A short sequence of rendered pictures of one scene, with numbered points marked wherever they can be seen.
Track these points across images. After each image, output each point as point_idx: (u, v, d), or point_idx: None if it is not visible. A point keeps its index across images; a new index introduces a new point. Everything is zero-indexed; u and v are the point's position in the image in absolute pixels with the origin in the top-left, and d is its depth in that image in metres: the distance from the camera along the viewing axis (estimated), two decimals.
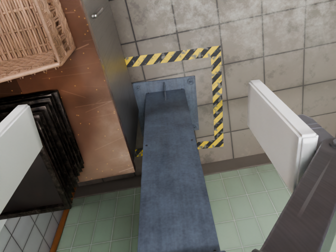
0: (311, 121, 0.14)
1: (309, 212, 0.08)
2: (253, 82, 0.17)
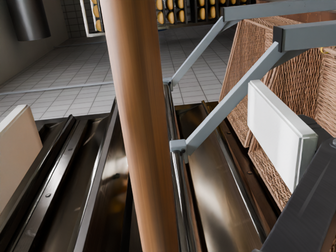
0: (311, 121, 0.14)
1: (309, 212, 0.08)
2: (253, 82, 0.17)
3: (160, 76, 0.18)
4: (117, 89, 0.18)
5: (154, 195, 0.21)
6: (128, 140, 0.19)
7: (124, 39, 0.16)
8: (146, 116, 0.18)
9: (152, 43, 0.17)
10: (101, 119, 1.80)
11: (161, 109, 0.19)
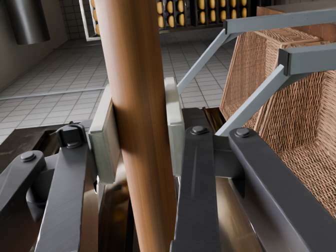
0: (199, 112, 0.16)
1: (198, 192, 0.10)
2: (166, 79, 0.19)
3: (162, 89, 0.16)
4: (116, 103, 0.16)
5: (156, 217, 0.19)
6: (127, 158, 0.18)
7: (123, 49, 0.14)
8: (148, 133, 0.17)
9: (153, 53, 0.15)
10: None
11: (164, 124, 0.17)
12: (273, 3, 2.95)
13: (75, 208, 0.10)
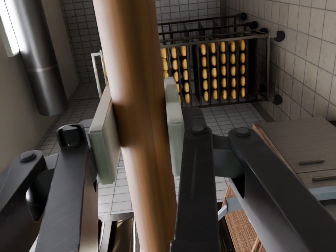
0: (199, 112, 0.16)
1: (198, 192, 0.10)
2: (166, 79, 0.19)
3: (162, 89, 0.16)
4: (115, 103, 0.16)
5: (157, 217, 0.19)
6: (128, 158, 0.18)
7: (122, 50, 0.14)
8: (148, 133, 0.17)
9: (153, 53, 0.15)
10: (123, 222, 2.14)
11: (164, 124, 0.17)
12: (269, 77, 3.29)
13: (75, 208, 0.10)
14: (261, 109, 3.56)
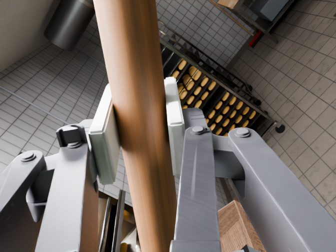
0: (199, 112, 0.16)
1: (198, 192, 0.10)
2: (167, 79, 0.19)
3: (162, 89, 0.16)
4: (116, 104, 0.16)
5: (157, 217, 0.19)
6: (128, 159, 0.18)
7: (122, 50, 0.14)
8: (148, 134, 0.17)
9: (153, 54, 0.15)
10: None
11: (165, 124, 0.17)
12: None
13: (75, 208, 0.10)
14: None
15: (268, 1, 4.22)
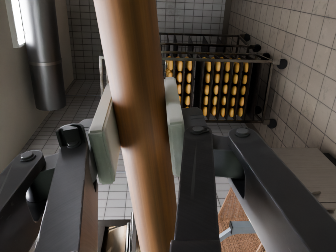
0: (199, 113, 0.16)
1: (198, 192, 0.10)
2: (166, 79, 0.19)
3: (163, 90, 0.16)
4: (116, 104, 0.16)
5: (157, 217, 0.19)
6: (128, 159, 0.18)
7: (123, 50, 0.14)
8: (148, 134, 0.17)
9: (153, 54, 0.15)
10: (116, 228, 2.16)
11: (165, 125, 0.17)
12: None
13: (75, 208, 0.10)
14: (254, 129, 3.68)
15: None
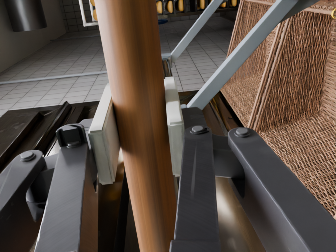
0: (199, 112, 0.16)
1: (198, 192, 0.10)
2: (166, 79, 0.19)
3: (162, 89, 0.16)
4: (116, 102, 0.16)
5: (156, 217, 0.19)
6: (128, 158, 0.18)
7: (123, 49, 0.15)
8: (148, 133, 0.17)
9: (153, 52, 0.15)
10: (98, 107, 1.73)
11: (164, 124, 0.17)
12: None
13: (75, 208, 0.10)
14: None
15: None
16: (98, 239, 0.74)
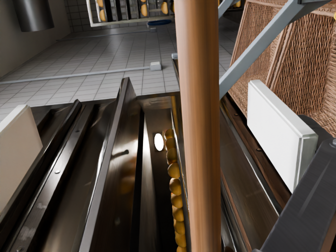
0: (311, 121, 0.14)
1: (309, 212, 0.08)
2: (253, 82, 0.17)
3: (218, 75, 0.22)
4: (184, 85, 0.22)
5: (207, 174, 0.25)
6: (189, 127, 0.24)
7: (195, 45, 0.21)
8: (207, 107, 0.23)
9: (215, 48, 0.21)
10: (107, 104, 1.80)
11: (218, 101, 0.23)
12: None
13: None
14: None
15: None
16: (118, 224, 0.80)
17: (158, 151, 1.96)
